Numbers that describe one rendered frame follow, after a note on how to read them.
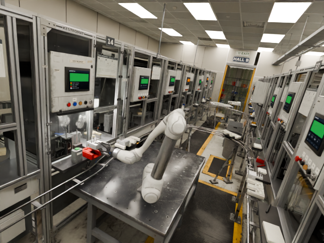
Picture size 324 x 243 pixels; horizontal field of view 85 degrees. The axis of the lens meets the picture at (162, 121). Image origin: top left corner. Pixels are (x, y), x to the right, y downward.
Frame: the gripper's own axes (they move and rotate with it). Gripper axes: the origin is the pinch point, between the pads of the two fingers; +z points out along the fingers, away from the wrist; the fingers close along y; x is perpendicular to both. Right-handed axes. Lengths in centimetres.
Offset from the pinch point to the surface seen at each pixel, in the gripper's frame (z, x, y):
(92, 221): -15, 18, -68
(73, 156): 8.2, 20.8, -6.1
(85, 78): 17, 3, 61
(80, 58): 20, 6, 77
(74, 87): 17, 14, 53
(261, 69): -159, -857, 146
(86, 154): 6.3, 7.9, -8.7
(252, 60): -111, -857, 181
